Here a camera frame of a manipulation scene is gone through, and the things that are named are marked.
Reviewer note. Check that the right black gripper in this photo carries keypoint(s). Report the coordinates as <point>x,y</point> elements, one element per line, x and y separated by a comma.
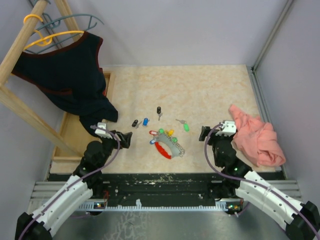
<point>205,131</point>

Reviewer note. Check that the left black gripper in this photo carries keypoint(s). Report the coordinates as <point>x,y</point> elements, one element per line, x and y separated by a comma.
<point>125,139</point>

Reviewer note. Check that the yellow tag key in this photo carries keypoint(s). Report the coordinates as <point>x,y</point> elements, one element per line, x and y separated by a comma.
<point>170,132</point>

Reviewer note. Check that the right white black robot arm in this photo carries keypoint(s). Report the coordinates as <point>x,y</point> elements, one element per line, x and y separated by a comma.
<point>299,220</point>

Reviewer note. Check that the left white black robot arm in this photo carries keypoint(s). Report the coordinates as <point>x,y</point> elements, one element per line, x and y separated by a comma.
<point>85,182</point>

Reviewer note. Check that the black tag key left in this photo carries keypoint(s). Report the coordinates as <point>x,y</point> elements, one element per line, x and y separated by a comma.
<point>136,123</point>

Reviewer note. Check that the black tag key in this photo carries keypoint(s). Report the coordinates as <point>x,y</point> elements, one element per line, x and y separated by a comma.
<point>159,112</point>
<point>136,123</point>

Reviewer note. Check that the blue tag key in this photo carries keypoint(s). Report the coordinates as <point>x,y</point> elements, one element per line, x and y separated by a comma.
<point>145,122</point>

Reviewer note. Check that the red tag key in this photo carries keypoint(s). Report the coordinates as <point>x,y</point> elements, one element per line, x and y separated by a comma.
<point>153,133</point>

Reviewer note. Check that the black tag key upper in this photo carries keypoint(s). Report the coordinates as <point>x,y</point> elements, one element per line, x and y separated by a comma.
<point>159,112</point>

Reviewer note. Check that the pink cloth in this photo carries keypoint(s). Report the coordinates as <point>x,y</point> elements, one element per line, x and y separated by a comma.
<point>256,139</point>

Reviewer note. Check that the dark navy vest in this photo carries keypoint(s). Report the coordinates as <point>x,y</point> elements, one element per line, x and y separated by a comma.
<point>72,80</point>

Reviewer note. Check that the teal plastic hanger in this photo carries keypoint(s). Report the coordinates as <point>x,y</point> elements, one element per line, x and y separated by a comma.
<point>51,25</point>

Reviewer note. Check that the yellow plastic hanger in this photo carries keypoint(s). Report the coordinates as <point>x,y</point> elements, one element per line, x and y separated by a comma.
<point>42,37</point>

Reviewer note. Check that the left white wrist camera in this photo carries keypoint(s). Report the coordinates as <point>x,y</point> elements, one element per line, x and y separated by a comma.
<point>100,130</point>

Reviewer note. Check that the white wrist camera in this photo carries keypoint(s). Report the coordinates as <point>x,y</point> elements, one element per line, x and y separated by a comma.
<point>100,130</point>
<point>228,127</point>

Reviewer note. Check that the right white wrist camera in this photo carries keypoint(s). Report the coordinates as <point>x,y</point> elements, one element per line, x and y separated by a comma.
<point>228,127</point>

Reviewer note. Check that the wooden tray frame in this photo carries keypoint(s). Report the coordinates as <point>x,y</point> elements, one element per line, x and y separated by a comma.
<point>73,133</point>

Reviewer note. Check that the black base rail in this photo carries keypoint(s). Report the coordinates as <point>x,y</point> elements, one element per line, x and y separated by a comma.
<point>160,189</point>

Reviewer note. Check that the aluminium frame post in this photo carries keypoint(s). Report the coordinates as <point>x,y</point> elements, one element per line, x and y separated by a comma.
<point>273,33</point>

